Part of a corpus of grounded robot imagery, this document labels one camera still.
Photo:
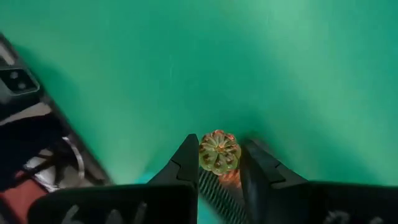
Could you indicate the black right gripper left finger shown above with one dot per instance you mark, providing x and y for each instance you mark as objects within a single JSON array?
[{"x": 140, "y": 205}]

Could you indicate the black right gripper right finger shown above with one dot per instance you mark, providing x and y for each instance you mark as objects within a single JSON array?
[{"x": 295, "y": 205}]

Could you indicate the orange translucent pumpkin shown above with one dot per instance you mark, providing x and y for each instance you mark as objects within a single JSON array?
[{"x": 219, "y": 152}]

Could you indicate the black plastic basket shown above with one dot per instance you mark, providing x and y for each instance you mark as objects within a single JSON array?
[{"x": 214, "y": 196}]

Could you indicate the green table mat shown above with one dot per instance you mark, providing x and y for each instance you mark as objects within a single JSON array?
[{"x": 217, "y": 62}]

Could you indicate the black aluminium table frame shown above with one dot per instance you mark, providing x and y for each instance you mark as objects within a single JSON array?
[{"x": 49, "y": 113}]

